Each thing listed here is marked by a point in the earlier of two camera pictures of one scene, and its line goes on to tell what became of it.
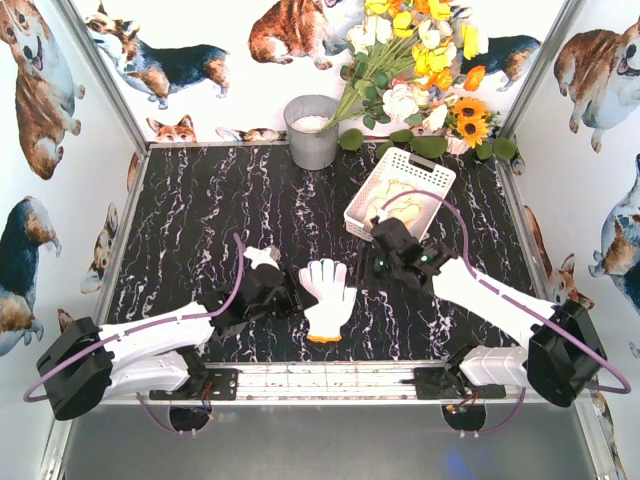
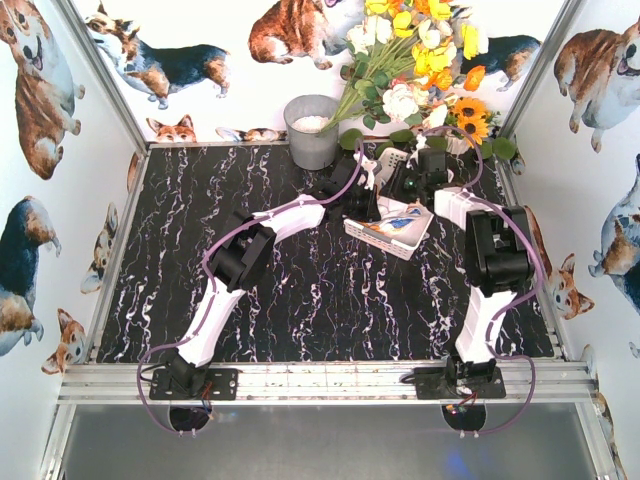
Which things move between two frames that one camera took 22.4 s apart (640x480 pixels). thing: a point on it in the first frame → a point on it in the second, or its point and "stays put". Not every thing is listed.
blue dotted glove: x=326 y=280 → x=407 y=226
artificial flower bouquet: x=406 y=59 stays put
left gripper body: x=291 y=293 → x=365 y=201
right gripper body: x=377 y=236 → x=401 y=185
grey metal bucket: x=311 y=145 stays put
